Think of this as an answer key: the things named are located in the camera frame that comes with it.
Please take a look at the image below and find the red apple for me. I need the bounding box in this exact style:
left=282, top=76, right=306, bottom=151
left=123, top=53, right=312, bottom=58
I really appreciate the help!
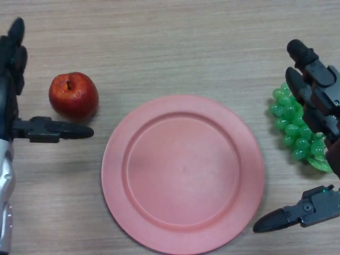
left=48, top=72, right=99, bottom=123

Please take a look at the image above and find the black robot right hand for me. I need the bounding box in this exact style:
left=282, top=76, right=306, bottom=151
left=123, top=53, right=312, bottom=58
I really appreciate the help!
left=252, top=39, right=340, bottom=234

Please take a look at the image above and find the pink round plate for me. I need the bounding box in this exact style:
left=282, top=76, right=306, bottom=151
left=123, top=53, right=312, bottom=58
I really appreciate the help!
left=101, top=95, right=266, bottom=255

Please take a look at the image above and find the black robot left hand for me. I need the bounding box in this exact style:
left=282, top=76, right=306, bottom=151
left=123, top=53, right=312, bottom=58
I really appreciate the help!
left=0, top=17, right=95, bottom=144

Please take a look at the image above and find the green grape bunch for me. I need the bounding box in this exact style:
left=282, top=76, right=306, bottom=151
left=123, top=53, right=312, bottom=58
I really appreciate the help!
left=268, top=82, right=334, bottom=174

